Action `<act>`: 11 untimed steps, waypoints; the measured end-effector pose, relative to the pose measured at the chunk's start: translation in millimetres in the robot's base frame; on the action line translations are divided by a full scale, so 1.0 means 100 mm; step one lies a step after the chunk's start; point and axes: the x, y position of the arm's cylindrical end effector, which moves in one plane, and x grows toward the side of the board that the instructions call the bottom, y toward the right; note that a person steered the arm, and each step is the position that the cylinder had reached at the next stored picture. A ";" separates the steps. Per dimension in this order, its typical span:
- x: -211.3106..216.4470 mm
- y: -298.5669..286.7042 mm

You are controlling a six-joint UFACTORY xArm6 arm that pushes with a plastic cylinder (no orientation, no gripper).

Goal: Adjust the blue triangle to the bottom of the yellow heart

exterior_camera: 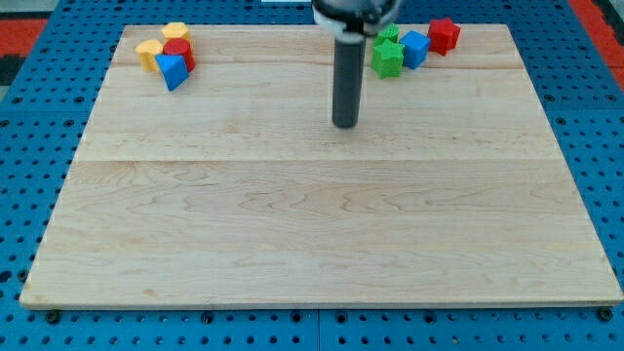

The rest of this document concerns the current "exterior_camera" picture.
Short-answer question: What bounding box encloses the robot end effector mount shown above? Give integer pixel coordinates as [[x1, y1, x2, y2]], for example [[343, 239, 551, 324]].
[[311, 0, 403, 35]]

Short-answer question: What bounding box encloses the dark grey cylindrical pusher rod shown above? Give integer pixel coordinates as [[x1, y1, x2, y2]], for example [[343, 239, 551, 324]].
[[331, 40, 366, 129]]

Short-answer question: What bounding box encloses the blue triangle block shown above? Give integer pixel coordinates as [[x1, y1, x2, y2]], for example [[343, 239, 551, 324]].
[[155, 55, 189, 92]]

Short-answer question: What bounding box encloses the yellow heart block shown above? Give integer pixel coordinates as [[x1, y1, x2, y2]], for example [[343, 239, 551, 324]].
[[135, 39, 164, 72]]

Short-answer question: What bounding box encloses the green round block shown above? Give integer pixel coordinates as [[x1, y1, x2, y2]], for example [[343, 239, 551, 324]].
[[372, 22, 400, 47]]

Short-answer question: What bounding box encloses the green star block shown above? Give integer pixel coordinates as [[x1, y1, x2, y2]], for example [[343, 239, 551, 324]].
[[370, 40, 405, 79]]

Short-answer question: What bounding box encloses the blue cube block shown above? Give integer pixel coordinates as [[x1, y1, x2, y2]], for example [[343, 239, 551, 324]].
[[399, 30, 431, 69]]

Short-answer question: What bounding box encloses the red star block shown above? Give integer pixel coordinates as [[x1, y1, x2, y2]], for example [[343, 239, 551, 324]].
[[427, 18, 461, 56]]

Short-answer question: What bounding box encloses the red cylinder block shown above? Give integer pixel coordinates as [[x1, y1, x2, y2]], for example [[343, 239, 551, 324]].
[[163, 38, 196, 72]]

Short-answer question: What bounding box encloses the yellow hexagon block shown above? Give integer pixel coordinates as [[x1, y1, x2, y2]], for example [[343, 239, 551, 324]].
[[161, 21, 193, 48]]

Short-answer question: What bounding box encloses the wooden board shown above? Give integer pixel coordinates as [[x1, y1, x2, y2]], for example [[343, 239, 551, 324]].
[[20, 24, 623, 310]]

